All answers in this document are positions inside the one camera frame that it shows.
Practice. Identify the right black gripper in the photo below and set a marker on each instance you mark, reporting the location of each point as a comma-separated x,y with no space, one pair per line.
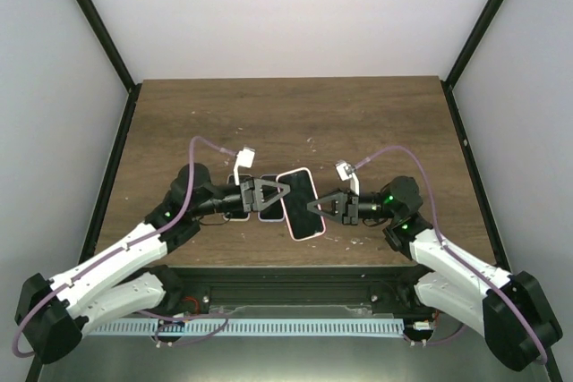
350,200

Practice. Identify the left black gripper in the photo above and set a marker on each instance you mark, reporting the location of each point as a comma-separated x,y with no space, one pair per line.
251,190

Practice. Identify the lavender phone case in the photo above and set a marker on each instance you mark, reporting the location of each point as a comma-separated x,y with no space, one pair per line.
274,212

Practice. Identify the beige phone case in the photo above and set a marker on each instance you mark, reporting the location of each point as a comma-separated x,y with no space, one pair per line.
237,215

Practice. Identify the black phone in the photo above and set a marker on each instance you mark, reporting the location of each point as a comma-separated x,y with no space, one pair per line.
301,205

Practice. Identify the pink phone case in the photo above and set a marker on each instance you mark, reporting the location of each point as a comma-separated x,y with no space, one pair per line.
301,205

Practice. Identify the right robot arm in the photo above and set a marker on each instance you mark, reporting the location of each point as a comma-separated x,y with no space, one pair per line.
509,310

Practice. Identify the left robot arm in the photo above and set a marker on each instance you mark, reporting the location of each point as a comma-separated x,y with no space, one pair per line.
54,314

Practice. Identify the metal sheet plate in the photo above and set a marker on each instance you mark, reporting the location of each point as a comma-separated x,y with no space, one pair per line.
465,358

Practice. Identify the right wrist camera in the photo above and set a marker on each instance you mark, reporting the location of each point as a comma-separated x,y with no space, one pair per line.
347,173

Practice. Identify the light blue slotted cable duct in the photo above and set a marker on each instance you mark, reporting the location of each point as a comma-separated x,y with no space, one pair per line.
369,327

